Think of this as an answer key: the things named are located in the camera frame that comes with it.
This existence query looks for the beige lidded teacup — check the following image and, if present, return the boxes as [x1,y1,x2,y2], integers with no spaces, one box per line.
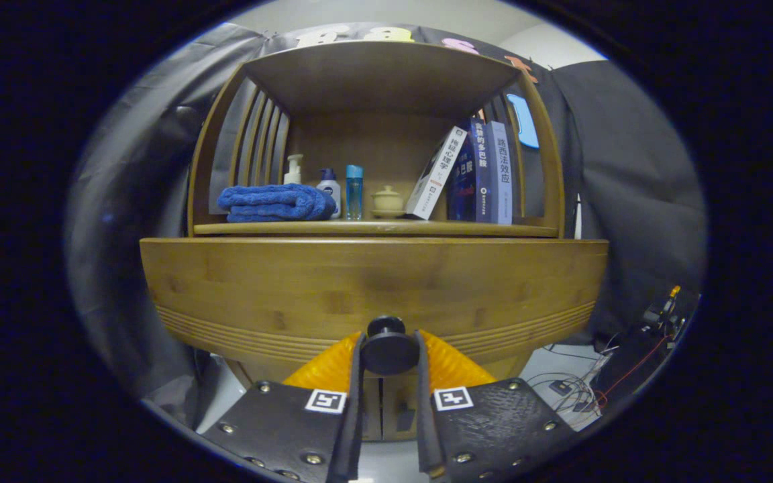
[370,185,406,219]

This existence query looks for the black backdrop cloth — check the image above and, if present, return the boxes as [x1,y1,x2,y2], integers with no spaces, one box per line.
[64,23,708,410]

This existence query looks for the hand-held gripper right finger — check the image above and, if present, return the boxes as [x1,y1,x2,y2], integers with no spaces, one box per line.
[415,329,578,482]

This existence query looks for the loose floor cables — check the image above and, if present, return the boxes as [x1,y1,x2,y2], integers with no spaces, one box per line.
[526,343,619,415]

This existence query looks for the wooden countertop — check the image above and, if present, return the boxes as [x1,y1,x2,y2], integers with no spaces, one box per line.
[193,216,560,238]

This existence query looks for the black equipment with orange clip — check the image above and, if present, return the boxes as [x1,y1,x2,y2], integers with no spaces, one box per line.
[588,285,696,410]

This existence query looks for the wooden cabinet door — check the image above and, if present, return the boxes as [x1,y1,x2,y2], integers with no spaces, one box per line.
[362,376,382,441]
[382,376,421,441]

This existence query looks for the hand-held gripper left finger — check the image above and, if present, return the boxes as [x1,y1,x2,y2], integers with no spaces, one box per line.
[199,331,367,483]

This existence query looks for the white book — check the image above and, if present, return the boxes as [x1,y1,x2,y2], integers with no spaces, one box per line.
[405,125,468,221]

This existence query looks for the clear blue bottle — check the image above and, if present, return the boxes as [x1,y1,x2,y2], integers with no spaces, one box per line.
[346,164,364,221]

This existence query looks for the folded blue towel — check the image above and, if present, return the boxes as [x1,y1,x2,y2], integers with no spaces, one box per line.
[217,183,338,223]

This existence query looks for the wooden drawer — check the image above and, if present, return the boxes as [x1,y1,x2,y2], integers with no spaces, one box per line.
[140,236,610,383]

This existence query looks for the light blue book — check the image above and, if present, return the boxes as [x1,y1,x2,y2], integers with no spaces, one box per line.
[487,121,514,225]

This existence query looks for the dark blue book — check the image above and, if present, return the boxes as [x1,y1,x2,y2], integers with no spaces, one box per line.
[446,119,493,223]

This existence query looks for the wooden cabinet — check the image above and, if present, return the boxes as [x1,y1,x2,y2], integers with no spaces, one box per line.
[140,40,610,443]

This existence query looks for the black drawer knob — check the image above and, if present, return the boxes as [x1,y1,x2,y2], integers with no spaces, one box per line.
[360,315,421,376]

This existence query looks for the white bottle with blue cap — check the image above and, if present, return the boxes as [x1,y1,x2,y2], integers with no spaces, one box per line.
[316,168,342,219]

